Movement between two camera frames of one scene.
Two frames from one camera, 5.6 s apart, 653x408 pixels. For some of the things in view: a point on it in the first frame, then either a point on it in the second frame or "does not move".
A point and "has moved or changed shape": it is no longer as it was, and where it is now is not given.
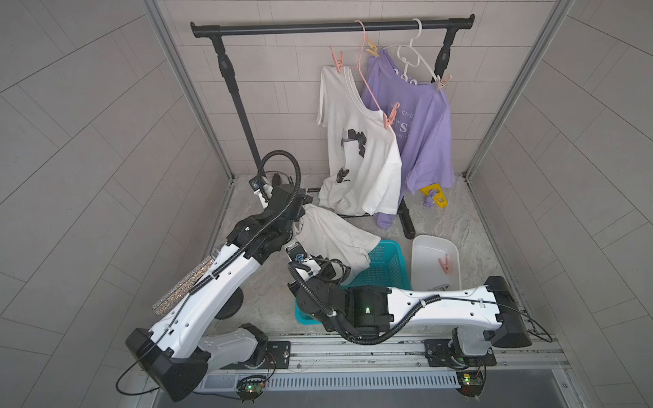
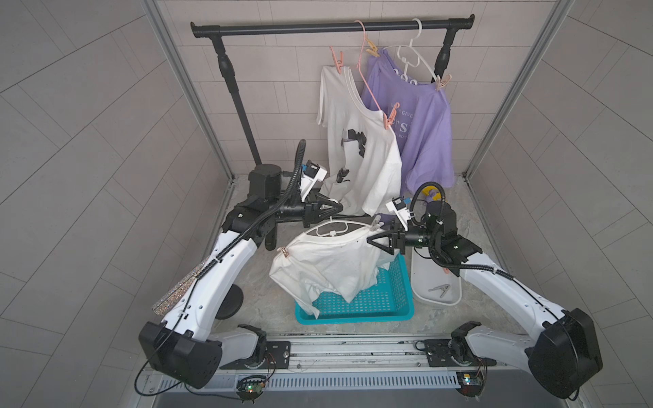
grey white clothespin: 442,287 does not move
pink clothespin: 339,63 does not move
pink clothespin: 440,84 does not move
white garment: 322,232 has moved or changed shape
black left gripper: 298,210 → 311,215
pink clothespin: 388,121 does not move
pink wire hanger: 359,70 does not move
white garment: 364,164 does not move
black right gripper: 327,263 → 390,237
